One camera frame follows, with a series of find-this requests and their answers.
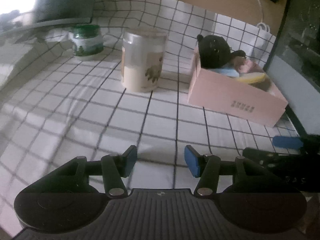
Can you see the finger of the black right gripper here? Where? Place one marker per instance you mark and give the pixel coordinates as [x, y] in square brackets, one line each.
[294, 143]
[263, 158]

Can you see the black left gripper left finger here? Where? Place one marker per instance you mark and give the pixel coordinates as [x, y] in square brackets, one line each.
[76, 193]

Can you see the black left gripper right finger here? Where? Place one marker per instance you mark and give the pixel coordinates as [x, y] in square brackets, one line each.
[245, 193]

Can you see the pink fluffy soft toy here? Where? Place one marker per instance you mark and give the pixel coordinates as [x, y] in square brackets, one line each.
[243, 66]

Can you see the yellow soft sponge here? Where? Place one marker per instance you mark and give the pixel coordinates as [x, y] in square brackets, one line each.
[251, 78]

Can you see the blue soft sponge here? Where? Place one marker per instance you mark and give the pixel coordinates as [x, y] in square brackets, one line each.
[227, 70]

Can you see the pink cardboard box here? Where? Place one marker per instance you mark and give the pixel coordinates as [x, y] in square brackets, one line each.
[264, 104]

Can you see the glass fish tank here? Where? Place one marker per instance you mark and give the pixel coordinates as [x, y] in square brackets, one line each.
[294, 63]

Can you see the white grid tablecloth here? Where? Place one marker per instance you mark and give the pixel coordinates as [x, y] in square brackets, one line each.
[60, 107]

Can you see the black plush toy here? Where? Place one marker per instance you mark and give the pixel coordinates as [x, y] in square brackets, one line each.
[215, 52]

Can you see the green lidded jar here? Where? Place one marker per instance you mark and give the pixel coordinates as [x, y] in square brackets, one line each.
[87, 40]

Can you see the white cylindrical canister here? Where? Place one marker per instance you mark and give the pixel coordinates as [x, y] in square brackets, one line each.
[142, 58]

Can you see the grey curtain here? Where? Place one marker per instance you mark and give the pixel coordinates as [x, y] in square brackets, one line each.
[63, 11]

